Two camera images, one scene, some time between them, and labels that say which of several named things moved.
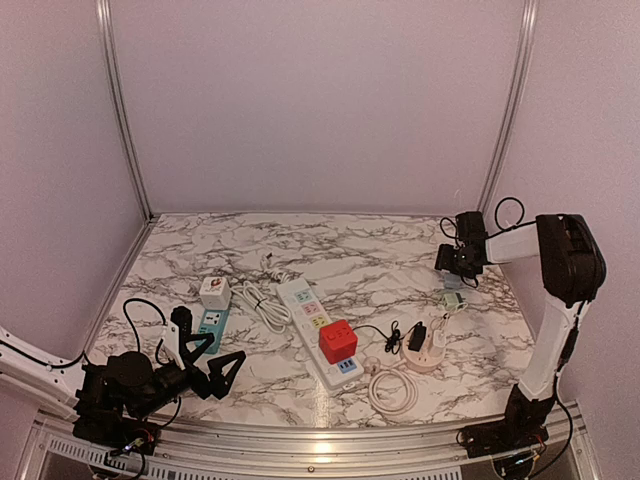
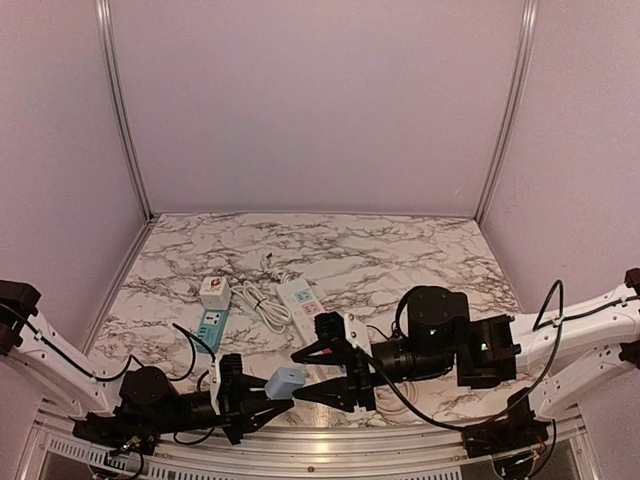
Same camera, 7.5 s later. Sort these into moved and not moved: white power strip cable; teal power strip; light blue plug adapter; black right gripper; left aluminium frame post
Moved: black right gripper; light blue plug adapter
Not moved: white power strip cable; teal power strip; left aluminium frame post
